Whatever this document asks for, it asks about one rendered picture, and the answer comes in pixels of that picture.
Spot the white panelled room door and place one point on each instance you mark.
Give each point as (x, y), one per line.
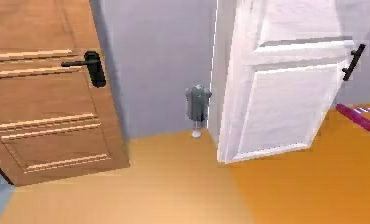
(279, 100)

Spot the brown wooden room door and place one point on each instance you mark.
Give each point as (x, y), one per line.
(43, 110)

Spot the magenta striped cloth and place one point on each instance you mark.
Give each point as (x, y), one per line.
(358, 119)

